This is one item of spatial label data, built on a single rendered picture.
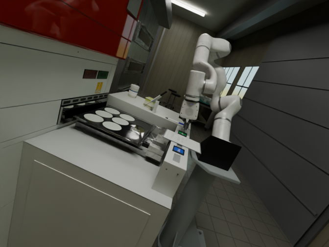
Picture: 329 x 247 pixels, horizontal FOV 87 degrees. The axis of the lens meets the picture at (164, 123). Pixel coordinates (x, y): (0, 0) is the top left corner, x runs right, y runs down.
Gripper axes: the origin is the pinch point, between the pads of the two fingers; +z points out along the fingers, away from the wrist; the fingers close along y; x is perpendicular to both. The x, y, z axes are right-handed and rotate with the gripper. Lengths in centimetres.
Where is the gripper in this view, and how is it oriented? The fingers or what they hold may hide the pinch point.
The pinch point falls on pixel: (186, 126)
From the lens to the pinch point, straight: 103.6
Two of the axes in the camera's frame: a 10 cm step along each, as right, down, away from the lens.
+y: 9.7, 2.1, -1.2
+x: 1.7, -2.4, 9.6
